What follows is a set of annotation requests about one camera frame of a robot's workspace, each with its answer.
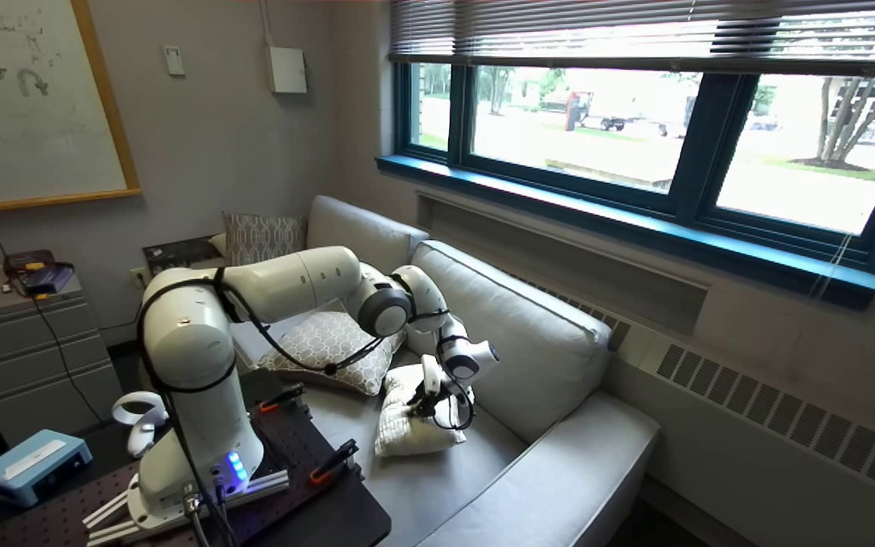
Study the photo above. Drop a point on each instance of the wall radiator heater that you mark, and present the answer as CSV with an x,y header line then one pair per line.
x,y
768,462

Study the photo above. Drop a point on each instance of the blue framed window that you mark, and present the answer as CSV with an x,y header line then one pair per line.
x,y
768,178

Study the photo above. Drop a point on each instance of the far patterned pillow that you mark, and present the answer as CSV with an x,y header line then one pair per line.
x,y
257,237

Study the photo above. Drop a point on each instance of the window blinds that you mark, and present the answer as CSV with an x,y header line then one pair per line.
x,y
642,34

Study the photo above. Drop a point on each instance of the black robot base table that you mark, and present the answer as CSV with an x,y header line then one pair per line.
x,y
296,515

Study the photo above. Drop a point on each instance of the white wall box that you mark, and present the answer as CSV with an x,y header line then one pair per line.
x,y
288,69

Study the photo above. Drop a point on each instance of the grey patterned pillow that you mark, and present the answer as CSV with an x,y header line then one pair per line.
x,y
330,348

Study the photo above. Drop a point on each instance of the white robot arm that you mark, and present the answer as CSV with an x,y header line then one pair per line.
x,y
212,457

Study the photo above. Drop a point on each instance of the small white pillow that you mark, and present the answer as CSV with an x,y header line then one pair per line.
x,y
399,433

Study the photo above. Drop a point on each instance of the grey sofa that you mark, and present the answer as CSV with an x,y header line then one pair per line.
x,y
548,459

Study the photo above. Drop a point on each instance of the white thermostat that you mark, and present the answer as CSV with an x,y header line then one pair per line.
x,y
175,61

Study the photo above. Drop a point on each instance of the red black clamp far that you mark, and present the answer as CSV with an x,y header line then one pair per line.
x,y
288,395

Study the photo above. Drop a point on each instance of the white VR controller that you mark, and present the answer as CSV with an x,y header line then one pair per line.
x,y
144,413

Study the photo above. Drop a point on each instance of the wooden framed whiteboard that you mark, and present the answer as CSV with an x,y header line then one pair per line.
x,y
63,133

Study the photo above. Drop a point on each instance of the black device on cabinet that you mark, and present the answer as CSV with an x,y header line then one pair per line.
x,y
38,271

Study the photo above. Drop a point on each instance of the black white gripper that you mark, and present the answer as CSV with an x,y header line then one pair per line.
x,y
446,394

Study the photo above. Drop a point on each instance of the grey drawer cabinet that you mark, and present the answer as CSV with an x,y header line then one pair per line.
x,y
54,361

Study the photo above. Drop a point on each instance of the dark side table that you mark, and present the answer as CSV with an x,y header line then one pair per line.
x,y
179,254

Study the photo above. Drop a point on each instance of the blue white box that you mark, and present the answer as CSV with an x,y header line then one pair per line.
x,y
38,462

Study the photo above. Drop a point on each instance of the red black clamp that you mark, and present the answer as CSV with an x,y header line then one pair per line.
x,y
327,469
288,395

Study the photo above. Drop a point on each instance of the red black clamp near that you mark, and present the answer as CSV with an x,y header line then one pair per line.
x,y
327,469

